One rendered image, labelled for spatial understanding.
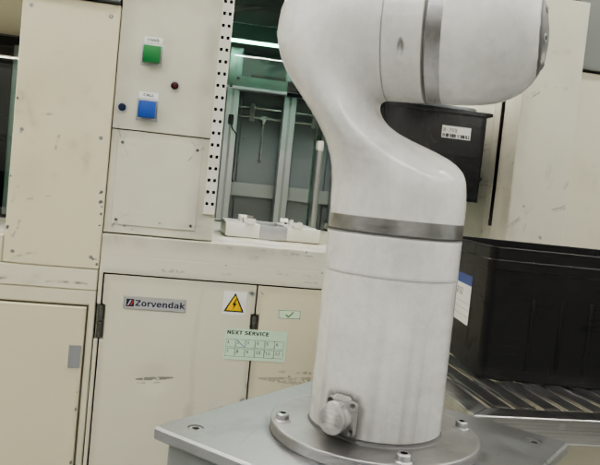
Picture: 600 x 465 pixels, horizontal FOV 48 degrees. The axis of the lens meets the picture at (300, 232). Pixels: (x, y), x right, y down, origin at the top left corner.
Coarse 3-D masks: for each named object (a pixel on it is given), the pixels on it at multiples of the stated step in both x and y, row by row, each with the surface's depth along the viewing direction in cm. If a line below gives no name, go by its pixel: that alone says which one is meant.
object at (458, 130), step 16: (384, 112) 131; (400, 112) 131; (416, 112) 132; (432, 112) 132; (448, 112) 133; (464, 112) 133; (400, 128) 131; (416, 128) 132; (432, 128) 132; (448, 128) 133; (464, 128) 133; (480, 128) 134; (432, 144) 133; (448, 144) 133; (464, 144) 134; (480, 144) 134; (464, 160) 134; (480, 160) 134; (464, 176) 134
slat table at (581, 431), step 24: (456, 360) 97; (456, 384) 86; (480, 384) 86; (504, 384) 86; (528, 384) 87; (456, 408) 76; (480, 408) 74; (504, 408) 75; (528, 408) 76; (552, 408) 77; (576, 408) 78; (552, 432) 73; (576, 432) 73
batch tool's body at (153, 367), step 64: (128, 0) 122; (192, 0) 124; (256, 0) 153; (576, 0) 136; (128, 64) 123; (192, 64) 125; (256, 64) 176; (576, 64) 132; (128, 128) 124; (192, 128) 126; (320, 128) 180; (512, 128) 133; (128, 192) 125; (192, 192) 127; (512, 192) 131; (128, 256) 125; (192, 256) 127; (256, 256) 129; (320, 256) 131; (128, 320) 126; (192, 320) 128; (256, 320) 130; (128, 384) 126; (192, 384) 128; (256, 384) 130; (128, 448) 127
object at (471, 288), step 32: (480, 256) 91; (512, 256) 87; (544, 256) 87; (576, 256) 87; (480, 288) 90; (512, 288) 87; (544, 288) 87; (576, 288) 87; (480, 320) 88; (512, 320) 87; (544, 320) 87; (576, 320) 87; (480, 352) 88; (512, 352) 87; (544, 352) 87; (576, 352) 87; (544, 384) 88; (576, 384) 88
